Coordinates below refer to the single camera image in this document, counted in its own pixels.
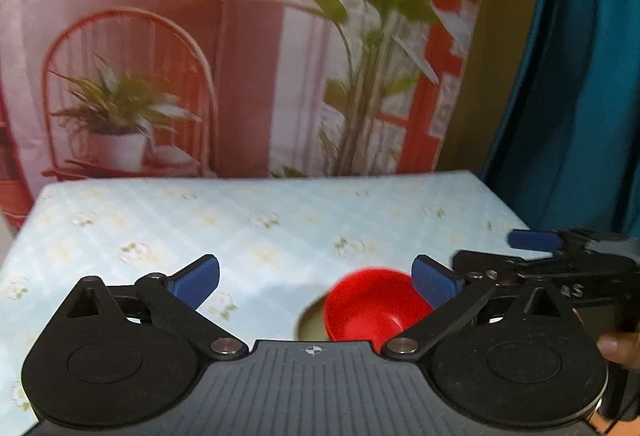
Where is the red bowl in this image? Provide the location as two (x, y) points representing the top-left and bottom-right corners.
(322, 268), (436, 343)

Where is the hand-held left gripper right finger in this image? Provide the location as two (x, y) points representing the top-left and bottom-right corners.
(382, 254), (577, 362)

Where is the floral tablecloth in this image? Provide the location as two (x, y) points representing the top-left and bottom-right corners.
(0, 170), (556, 436)

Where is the green plate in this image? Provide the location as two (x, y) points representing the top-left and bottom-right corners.
(297, 297), (332, 343)

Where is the teal curtain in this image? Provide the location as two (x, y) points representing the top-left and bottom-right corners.
(479, 0), (640, 238)

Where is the person's right hand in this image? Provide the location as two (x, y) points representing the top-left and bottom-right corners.
(597, 332), (640, 367)

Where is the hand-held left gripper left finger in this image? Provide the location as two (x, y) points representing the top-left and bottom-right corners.
(64, 254), (249, 362)

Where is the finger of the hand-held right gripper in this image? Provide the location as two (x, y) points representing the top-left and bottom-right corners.
(452, 249), (566, 288)
(508, 228), (566, 253)

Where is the printed backdrop cloth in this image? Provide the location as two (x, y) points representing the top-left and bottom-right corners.
(0, 0), (493, 230)

